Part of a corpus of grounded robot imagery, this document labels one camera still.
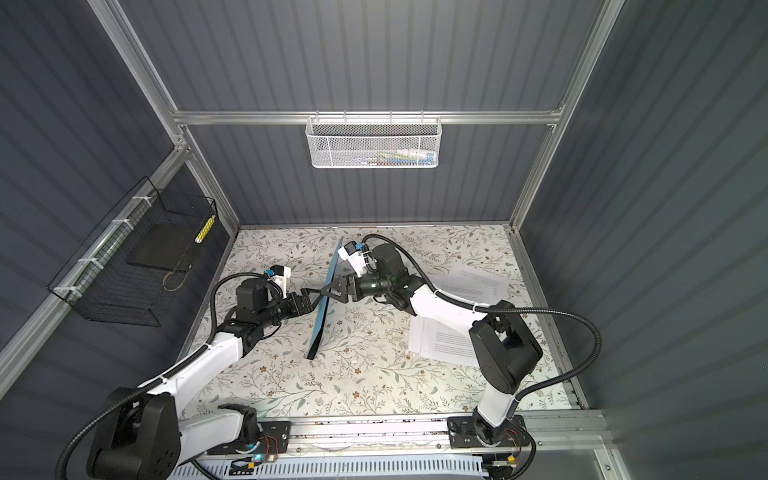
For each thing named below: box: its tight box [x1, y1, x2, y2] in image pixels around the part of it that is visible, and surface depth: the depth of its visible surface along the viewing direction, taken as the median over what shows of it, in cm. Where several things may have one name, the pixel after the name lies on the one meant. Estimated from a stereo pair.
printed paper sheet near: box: [408, 316, 479, 368], surface depth 91 cm
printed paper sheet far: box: [428, 267, 511, 305], surface depth 107 cm
